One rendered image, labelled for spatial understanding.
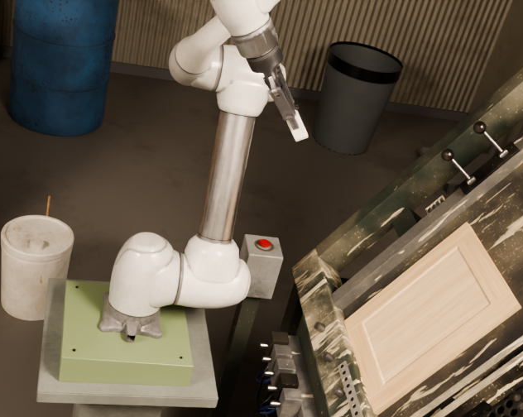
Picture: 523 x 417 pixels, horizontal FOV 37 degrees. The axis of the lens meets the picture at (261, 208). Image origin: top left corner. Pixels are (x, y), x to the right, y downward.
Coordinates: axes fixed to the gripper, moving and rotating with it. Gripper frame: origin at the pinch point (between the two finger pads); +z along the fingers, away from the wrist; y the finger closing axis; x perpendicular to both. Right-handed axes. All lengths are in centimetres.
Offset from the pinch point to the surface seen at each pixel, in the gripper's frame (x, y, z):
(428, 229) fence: -17, 33, 67
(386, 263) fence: -2, 31, 73
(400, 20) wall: -32, 415, 173
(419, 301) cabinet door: -9, 11, 74
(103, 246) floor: 146, 155, 112
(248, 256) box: 40, 43, 63
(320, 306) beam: 23, 30, 81
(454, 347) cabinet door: -15, -10, 72
